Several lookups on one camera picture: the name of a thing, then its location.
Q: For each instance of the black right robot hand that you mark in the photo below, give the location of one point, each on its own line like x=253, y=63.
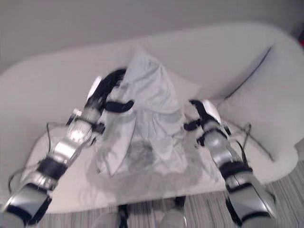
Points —
x=204, y=110

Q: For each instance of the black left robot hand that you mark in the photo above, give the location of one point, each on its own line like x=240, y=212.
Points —
x=101, y=93

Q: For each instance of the light grey garment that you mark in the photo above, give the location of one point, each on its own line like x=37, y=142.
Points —
x=148, y=128

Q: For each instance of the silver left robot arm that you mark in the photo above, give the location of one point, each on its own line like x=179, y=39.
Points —
x=51, y=164

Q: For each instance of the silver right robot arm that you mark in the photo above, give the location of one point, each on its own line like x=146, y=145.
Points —
x=234, y=172

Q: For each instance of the cream fabric sofa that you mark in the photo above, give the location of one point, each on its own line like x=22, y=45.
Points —
x=152, y=109

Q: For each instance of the cream cushion with dark piping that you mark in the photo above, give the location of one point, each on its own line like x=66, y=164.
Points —
x=266, y=104

